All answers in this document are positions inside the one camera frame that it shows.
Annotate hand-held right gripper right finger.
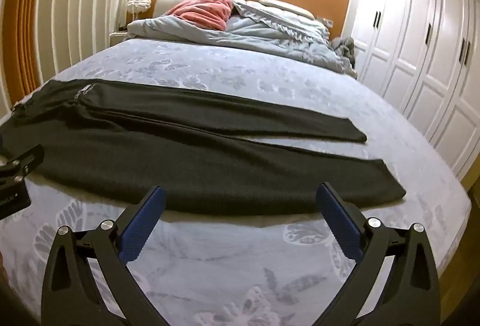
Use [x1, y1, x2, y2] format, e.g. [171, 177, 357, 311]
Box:
[316, 182, 440, 326]

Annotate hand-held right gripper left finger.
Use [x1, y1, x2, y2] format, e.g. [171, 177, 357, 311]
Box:
[40, 185, 177, 326]

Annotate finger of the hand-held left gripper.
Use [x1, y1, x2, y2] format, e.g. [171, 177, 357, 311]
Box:
[0, 145, 45, 185]

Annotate dark grey pants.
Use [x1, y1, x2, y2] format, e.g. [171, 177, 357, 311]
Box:
[0, 79, 407, 216]

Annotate white nightstand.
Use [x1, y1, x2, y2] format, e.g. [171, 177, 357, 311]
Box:
[109, 28, 130, 48]

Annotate bed with butterfly print sheet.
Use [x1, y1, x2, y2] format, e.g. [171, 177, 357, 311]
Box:
[0, 38, 472, 326]

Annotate white and orange curtain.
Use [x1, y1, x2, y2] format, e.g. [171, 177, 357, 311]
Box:
[0, 0, 142, 121]

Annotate grey crumpled cloth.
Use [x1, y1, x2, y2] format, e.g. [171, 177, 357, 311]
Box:
[330, 37, 358, 73]

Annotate white panelled wardrobe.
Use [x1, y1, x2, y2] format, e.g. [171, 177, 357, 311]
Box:
[348, 0, 480, 182]

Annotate white feather table lamp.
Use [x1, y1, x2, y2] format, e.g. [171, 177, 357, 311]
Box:
[127, 0, 152, 25]

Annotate grey ruffled duvet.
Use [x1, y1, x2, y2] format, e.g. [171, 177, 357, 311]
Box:
[125, 0, 357, 79]

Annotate pink blanket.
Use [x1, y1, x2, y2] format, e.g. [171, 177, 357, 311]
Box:
[165, 0, 235, 31]

